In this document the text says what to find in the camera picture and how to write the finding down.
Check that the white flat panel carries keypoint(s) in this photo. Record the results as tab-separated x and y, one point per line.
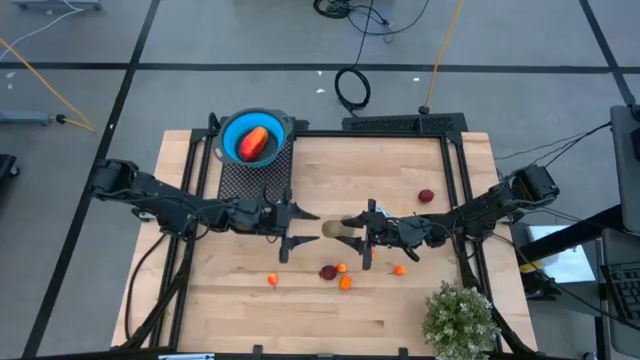
570	270

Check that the grey flat plate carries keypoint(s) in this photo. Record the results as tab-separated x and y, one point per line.
185	357

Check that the black aluminium table frame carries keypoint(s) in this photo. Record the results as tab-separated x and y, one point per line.
350	134

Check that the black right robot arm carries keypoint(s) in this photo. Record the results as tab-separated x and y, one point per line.
485	209

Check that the black equipment piece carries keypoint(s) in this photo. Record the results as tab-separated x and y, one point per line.
6	167

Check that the orange-red fruit with stem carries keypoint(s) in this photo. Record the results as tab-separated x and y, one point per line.
399	270

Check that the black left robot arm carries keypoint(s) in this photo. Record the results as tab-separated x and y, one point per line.
165	196

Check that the yellow tag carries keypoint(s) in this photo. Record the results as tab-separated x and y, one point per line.
527	267

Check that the grey metal floor base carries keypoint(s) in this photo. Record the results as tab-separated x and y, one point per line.
25	118
55	5

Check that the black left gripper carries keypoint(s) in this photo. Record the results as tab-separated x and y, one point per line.
255	217

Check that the tall orange block fruit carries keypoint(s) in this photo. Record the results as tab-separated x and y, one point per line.
345	283

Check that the dark red pomegranate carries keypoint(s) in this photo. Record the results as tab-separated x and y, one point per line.
328	273

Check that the black perforated box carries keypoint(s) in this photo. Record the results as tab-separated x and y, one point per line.
395	123

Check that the black diagonal beam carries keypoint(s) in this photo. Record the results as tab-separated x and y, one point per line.
575	232

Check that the teardrop orange fruit with stem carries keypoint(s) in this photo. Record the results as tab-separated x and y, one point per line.
341	268

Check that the black mesh metal rack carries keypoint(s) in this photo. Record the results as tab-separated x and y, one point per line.
250	182

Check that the blue collapsible bowl grey rim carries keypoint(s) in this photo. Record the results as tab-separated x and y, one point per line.
230	132

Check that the brown-green kiwi fruit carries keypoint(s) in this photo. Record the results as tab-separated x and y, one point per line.
331	229

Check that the round orange fruit with stem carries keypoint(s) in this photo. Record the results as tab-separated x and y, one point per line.
272	279

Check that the grey cabinet panel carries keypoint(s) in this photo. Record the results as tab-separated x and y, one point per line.
627	170

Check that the green-white potted plant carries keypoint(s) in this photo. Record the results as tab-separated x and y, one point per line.
460	320

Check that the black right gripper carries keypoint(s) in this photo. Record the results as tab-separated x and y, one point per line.
400	231

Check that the black keyboard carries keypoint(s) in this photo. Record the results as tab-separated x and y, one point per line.
625	295

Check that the orange-red mango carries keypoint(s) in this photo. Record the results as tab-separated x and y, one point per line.
252	144

